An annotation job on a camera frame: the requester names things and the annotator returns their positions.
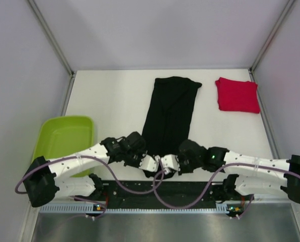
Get black t shirt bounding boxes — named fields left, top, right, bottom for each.
left=139, top=76, right=203, bottom=180

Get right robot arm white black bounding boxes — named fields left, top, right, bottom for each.
left=176, top=140, right=300, bottom=204

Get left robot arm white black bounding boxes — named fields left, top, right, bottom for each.
left=22, top=132, right=158, bottom=208

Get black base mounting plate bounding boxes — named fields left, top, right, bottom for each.
left=74, top=179, right=254, bottom=209

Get folded red t shirt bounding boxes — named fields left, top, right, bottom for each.
left=215, top=77, right=260, bottom=114

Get lime green plastic bin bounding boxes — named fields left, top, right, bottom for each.
left=30, top=114, right=96, bottom=178

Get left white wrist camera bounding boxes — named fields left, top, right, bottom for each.
left=139, top=155, right=160, bottom=172

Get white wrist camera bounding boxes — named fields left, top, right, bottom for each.
left=161, top=154, right=180, bottom=174
left=139, top=155, right=160, bottom=172

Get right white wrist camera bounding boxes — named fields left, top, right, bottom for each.
left=161, top=154, right=180, bottom=174

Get grey slotted cable duct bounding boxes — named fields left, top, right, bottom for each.
left=40, top=203, right=240, bottom=214

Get right aluminium frame post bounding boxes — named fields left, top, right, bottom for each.
left=249, top=0, right=297, bottom=74

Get aluminium frame post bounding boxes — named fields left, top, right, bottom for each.
left=249, top=0, right=297, bottom=74
left=26, top=0, right=75, bottom=76

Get left aluminium frame post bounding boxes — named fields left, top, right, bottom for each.
left=26, top=0, right=75, bottom=76

